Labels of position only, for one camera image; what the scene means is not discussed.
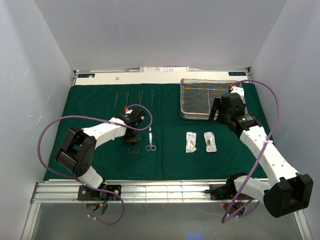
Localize metal mesh instrument tray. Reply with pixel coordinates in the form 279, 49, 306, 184
180, 78, 236, 121

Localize steel tweezers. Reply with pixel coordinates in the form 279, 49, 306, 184
138, 90, 144, 105
150, 89, 155, 108
114, 92, 119, 109
125, 91, 129, 108

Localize steel surgical scissors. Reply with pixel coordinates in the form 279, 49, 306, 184
145, 127, 157, 152

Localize plastic packet black yellow part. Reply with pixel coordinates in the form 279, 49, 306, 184
204, 132, 217, 153

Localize plastic packet printed label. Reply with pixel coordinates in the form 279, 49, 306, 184
185, 132, 197, 153

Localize green surgical cloth wrap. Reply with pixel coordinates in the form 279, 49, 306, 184
44, 84, 256, 181

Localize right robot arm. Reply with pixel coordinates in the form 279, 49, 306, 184
209, 93, 314, 218

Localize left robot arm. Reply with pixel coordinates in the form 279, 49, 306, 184
55, 108, 146, 200

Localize right blue label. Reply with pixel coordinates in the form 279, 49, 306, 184
228, 71, 247, 76

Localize blue label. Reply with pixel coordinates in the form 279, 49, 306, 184
228, 71, 247, 76
77, 73, 95, 78

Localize white paper sheet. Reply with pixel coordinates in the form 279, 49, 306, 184
140, 66, 189, 73

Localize left blue label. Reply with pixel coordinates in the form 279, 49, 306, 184
77, 73, 95, 78

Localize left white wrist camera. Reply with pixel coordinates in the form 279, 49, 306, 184
124, 107, 133, 115

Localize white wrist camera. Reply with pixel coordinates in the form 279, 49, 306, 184
229, 84, 245, 103
124, 107, 133, 115

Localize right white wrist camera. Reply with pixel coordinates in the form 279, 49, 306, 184
229, 84, 245, 103

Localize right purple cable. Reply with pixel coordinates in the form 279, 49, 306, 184
221, 79, 281, 224

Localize purple cable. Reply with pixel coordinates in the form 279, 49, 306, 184
221, 79, 281, 224
37, 104, 153, 225

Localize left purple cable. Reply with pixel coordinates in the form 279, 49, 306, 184
37, 104, 153, 225

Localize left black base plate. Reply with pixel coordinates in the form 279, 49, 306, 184
77, 184, 122, 201

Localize aluminium front rail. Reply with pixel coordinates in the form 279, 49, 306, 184
31, 179, 231, 204

